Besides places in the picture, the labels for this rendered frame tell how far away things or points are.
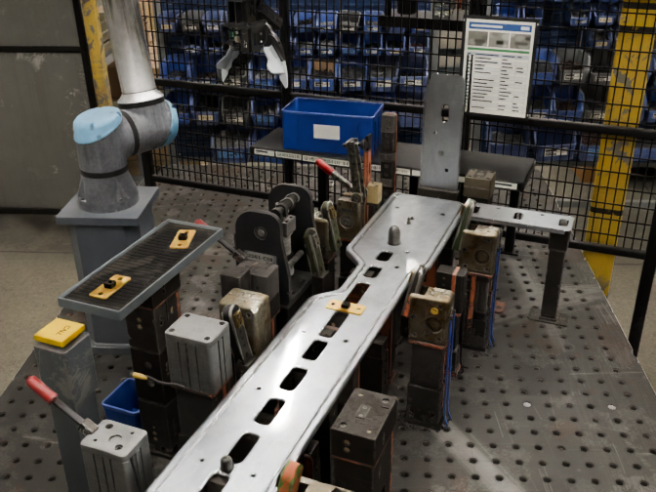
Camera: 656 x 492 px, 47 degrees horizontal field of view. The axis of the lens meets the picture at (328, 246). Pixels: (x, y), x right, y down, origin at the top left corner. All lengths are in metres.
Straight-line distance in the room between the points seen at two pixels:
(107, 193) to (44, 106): 2.33
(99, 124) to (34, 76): 2.33
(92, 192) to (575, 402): 1.28
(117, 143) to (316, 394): 0.84
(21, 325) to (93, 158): 1.91
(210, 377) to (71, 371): 0.24
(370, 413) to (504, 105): 1.37
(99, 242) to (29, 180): 2.49
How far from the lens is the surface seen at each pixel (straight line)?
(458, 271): 1.85
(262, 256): 1.71
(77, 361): 1.39
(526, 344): 2.15
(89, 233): 1.98
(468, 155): 2.48
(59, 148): 4.32
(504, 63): 2.44
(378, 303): 1.69
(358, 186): 2.05
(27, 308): 3.87
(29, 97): 4.26
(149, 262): 1.56
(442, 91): 2.20
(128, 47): 1.97
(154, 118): 1.98
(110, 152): 1.92
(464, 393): 1.94
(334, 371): 1.48
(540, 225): 2.11
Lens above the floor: 1.87
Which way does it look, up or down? 27 degrees down
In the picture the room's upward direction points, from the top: 1 degrees counter-clockwise
